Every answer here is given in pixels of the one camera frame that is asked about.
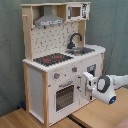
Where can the white toy microwave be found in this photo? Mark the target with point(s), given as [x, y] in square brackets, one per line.
[78, 11]

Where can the right oven knob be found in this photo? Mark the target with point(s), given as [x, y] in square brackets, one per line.
[74, 69]

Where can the black toy faucet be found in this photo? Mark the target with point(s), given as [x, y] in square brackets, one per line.
[72, 40]

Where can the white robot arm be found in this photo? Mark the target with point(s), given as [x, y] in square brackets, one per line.
[102, 88]

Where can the left oven knob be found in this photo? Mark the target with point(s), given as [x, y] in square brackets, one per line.
[56, 75]

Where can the grey toy sink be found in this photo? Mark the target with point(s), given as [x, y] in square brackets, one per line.
[79, 51]

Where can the grey ice dispenser panel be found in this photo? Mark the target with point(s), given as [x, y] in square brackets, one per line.
[91, 69]

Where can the wooden toy kitchen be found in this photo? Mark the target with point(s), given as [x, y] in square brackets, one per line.
[46, 40]

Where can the white oven door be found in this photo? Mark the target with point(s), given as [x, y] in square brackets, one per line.
[63, 99]

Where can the black stovetop red burners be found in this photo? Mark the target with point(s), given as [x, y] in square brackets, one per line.
[52, 59]

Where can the oven knob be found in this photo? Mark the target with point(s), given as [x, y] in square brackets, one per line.
[74, 69]
[56, 75]

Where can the grey range hood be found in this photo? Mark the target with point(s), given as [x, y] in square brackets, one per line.
[48, 18]

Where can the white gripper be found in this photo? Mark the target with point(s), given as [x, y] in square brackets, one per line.
[89, 82]

